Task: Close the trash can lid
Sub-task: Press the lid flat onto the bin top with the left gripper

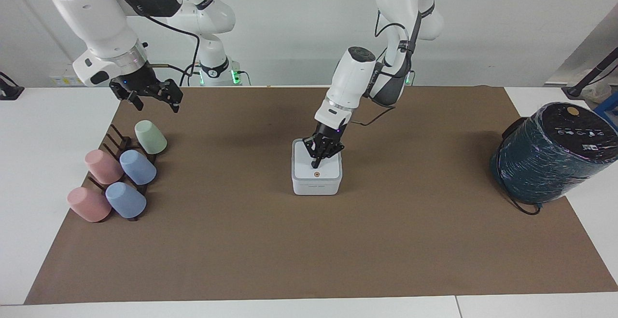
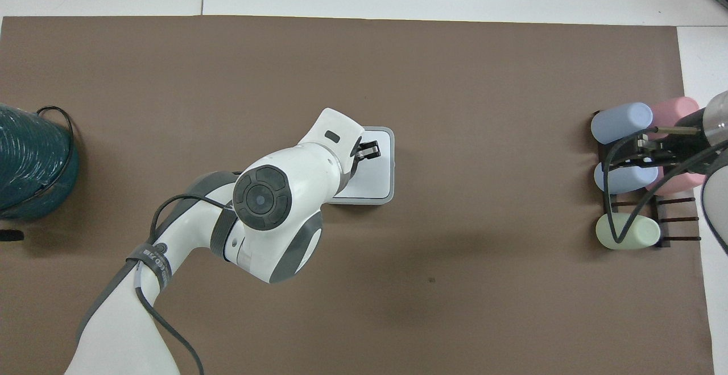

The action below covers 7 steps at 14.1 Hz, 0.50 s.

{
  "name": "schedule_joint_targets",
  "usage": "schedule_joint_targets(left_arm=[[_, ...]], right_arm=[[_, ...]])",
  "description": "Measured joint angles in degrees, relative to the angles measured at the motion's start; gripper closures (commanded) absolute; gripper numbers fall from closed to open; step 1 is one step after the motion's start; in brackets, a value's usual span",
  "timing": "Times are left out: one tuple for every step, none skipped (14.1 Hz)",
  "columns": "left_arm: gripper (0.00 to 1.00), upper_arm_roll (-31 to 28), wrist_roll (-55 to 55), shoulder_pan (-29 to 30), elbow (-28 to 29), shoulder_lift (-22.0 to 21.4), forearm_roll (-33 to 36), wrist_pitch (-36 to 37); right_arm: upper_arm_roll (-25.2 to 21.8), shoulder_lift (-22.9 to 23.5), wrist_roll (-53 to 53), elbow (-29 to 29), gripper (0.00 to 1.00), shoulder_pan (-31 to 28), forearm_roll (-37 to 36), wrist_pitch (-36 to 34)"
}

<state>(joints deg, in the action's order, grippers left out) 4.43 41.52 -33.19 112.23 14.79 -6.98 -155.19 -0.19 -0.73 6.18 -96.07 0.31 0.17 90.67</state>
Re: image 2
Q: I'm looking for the blue cylindrical cup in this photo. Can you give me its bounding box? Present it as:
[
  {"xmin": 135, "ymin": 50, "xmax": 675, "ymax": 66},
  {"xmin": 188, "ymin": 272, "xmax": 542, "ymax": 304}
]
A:
[
  {"xmin": 594, "ymin": 159, "xmax": 660, "ymax": 196},
  {"xmin": 590, "ymin": 102, "xmax": 654, "ymax": 146}
]

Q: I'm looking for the pink cylindrical cup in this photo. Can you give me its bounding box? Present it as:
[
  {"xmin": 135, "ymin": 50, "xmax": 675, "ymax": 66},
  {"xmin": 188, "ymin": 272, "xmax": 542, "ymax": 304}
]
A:
[
  {"xmin": 648, "ymin": 96, "xmax": 701, "ymax": 139},
  {"xmin": 645, "ymin": 168, "xmax": 706, "ymax": 197}
]

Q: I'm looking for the light green cylindrical cup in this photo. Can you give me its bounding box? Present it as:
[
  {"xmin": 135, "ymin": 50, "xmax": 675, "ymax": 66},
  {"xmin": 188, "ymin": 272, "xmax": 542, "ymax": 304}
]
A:
[{"xmin": 595, "ymin": 213, "xmax": 662, "ymax": 251}]

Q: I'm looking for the white square plate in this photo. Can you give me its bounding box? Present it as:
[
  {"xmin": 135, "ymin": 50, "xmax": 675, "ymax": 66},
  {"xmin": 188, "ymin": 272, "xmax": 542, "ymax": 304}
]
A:
[{"xmin": 326, "ymin": 126, "xmax": 395, "ymax": 206}]

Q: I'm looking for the black cable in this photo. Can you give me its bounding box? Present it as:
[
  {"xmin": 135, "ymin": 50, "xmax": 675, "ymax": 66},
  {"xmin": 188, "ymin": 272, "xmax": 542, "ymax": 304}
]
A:
[
  {"xmin": 602, "ymin": 127, "xmax": 728, "ymax": 245},
  {"xmin": 134, "ymin": 193, "xmax": 237, "ymax": 375}
]

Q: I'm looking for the dark brown cup rack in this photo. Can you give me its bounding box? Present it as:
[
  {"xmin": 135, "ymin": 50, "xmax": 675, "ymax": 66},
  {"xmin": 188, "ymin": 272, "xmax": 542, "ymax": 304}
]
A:
[{"xmin": 590, "ymin": 110, "xmax": 702, "ymax": 249}]

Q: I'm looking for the teal ribbed basket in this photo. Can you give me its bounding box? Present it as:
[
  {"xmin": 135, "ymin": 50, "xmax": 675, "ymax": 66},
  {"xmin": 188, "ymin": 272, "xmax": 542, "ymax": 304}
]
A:
[{"xmin": 0, "ymin": 103, "xmax": 80, "ymax": 221}]

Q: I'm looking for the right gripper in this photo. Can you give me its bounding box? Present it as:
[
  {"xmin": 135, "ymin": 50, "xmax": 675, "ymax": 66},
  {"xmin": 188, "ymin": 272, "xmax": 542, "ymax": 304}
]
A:
[{"xmin": 611, "ymin": 109, "xmax": 712, "ymax": 172}]

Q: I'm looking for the thin black cord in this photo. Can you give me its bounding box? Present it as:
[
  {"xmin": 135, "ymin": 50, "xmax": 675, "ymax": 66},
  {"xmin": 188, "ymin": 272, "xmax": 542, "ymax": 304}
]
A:
[{"xmin": 35, "ymin": 106, "xmax": 78, "ymax": 208}]

